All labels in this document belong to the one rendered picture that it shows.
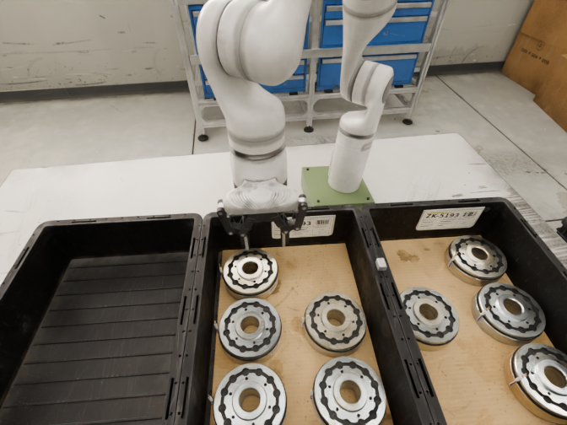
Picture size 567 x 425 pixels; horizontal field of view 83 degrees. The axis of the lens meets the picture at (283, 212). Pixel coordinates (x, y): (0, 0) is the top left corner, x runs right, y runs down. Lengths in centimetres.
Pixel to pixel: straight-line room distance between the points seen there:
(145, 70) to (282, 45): 306
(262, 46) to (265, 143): 11
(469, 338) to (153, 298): 56
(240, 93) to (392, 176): 80
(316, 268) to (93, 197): 74
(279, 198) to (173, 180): 74
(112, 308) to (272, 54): 53
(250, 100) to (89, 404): 49
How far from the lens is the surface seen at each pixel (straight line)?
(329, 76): 247
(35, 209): 118
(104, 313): 68
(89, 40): 338
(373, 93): 75
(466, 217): 75
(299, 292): 62
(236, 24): 33
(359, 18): 64
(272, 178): 40
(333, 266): 65
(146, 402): 59
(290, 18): 33
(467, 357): 64
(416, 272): 69
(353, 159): 83
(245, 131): 36
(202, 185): 104
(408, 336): 50
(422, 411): 47
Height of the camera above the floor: 136
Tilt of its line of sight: 46 degrees down
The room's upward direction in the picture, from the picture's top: straight up
